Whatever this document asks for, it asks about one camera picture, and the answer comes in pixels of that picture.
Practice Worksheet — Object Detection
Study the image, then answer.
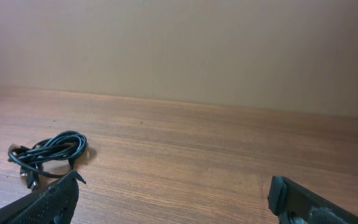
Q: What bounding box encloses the black cable bundle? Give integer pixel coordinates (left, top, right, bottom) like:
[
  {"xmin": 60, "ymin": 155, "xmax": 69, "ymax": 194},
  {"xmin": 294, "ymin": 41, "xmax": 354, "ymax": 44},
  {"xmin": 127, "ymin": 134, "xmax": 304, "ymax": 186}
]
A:
[{"xmin": 7, "ymin": 130, "xmax": 88, "ymax": 191}]

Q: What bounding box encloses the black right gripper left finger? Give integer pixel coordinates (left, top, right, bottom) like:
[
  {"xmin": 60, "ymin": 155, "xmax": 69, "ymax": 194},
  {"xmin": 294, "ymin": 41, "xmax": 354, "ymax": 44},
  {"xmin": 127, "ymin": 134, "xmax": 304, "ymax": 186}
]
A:
[{"xmin": 0, "ymin": 170, "xmax": 86, "ymax": 224}]

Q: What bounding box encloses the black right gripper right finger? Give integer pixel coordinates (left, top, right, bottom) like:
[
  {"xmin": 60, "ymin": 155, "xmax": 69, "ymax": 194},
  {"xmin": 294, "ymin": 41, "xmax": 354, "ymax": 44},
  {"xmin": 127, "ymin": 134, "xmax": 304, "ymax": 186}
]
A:
[{"xmin": 268, "ymin": 175, "xmax": 358, "ymax": 224}]

